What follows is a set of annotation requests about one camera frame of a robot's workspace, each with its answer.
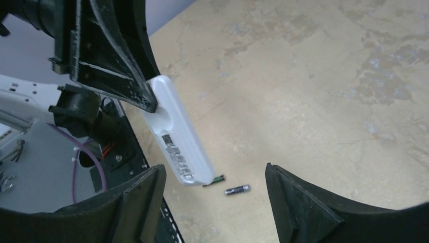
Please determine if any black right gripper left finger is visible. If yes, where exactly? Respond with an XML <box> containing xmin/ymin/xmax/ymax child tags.
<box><xmin>1</xmin><ymin>165</ymin><xmax>166</xmax><ymax>242</ymax></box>

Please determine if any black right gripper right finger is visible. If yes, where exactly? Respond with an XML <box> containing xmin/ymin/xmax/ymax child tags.
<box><xmin>265</xmin><ymin>164</ymin><xmax>428</xmax><ymax>242</ymax></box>

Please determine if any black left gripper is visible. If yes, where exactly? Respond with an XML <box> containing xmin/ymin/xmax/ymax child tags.
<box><xmin>1</xmin><ymin>0</ymin><xmax>160</xmax><ymax>113</ymax></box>

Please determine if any white remote control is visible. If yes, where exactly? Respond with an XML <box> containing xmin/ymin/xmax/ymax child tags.
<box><xmin>142</xmin><ymin>75</ymin><xmax>216</xmax><ymax>186</ymax></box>

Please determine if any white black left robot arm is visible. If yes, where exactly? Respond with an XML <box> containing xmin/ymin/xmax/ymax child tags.
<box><xmin>1</xmin><ymin>1</ymin><xmax>160</xmax><ymax>143</ymax></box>

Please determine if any black silver AAA battery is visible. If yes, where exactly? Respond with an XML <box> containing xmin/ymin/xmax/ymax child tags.
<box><xmin>224</xmin><ymin>184</ymin><xmax>251</xmax><ymax>196</ymax></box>

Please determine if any green black AAA battery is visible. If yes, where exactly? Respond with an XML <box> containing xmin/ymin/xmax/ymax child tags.
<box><xmin>202</xmin><ymin>175</ymin><xmax>226</xmax><ymax>187</ymax></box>

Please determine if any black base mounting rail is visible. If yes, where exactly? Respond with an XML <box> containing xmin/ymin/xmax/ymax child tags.
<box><xmin>89</xmin><ymin>98</ymin><xmax>183</xmax><ymax>242</ymax></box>

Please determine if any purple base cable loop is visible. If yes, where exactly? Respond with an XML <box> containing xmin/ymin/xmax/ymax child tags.
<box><xmin>47</xmin><ymin>122</ymin><xmax>108</xmax><ymax>205</ymax></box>

